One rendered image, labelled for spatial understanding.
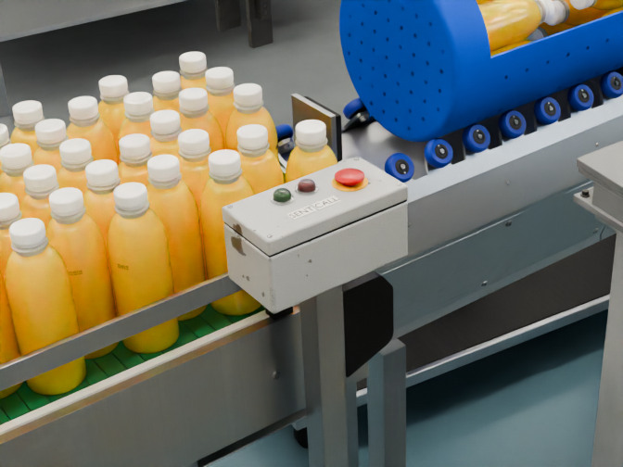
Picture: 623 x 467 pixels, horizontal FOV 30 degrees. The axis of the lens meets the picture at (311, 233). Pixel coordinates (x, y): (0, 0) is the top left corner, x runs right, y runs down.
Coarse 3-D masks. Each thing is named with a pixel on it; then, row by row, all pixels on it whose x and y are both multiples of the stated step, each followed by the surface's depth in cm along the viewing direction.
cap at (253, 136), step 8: (240, 128) 149; (248, 128) 149; (256, 128) 149; (264, 128) 148; (240, 136) 147; (248, 136) 146; (256, 136) 146; (264, 136) 147; (240, 144) 148; (248, 144) 147; (256, 144) 147; (264, 144) 148
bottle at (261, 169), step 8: (240, 152) 150; (248, 152) 147; (256, 152) 147; (264, 152) 149; (272, 152) 150; (240, 160) 148; (248, 160) 148; (256, 160) 148; (264, 160) 148; (272, 160) 149; (248, 168) 148; (256, 168) 148; (264, 168) 148; (272, 168) 149; (280, 168) 151; (248, 176) 148; (256, 176) 148; (264, 176) 148; (272, 176) 149; (280, 176) 150; (256, 184) 148; (264, 184) 148; (272, 184) 149; (280, 184) 150; (256, 192) 149
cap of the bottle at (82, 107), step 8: (80, 96) 159; (88, 96) 159; (72, 104) 157; (80, 104) 157; (88, 104) 157; (96, 104) 158; (72, 112) 157; (80, 112) 156; (88, 112) 157; (96, 112) 158
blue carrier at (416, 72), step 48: (384, 0) 171; (432, 0) 162; (384, 48) 175; (432, 48) 166; (480, 48) 164; (528, 48) 170; (576, 48) 176; (384, 96) 180; (432, 96) 169; (480, 96) 169; (528, 96) 178
